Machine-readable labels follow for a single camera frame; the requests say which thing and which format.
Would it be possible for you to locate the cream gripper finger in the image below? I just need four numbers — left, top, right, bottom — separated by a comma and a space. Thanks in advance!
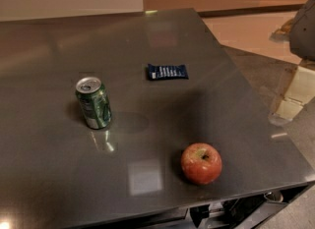
276, 67, 315, 120

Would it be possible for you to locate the red apple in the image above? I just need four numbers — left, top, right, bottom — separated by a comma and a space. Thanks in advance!
181, 143, 222, 185

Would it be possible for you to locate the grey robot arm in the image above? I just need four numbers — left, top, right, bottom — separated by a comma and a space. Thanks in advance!
271, 0, 315, 121

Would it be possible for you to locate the blue rxbar wrapper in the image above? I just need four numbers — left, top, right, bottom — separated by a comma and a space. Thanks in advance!
148, 64, 189, 81

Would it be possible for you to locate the dark under-table machinery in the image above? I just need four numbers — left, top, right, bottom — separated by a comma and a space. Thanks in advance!
140, 186, 309, 229

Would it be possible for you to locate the green soda can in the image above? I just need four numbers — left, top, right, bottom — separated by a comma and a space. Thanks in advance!
76, 77, 112, 130

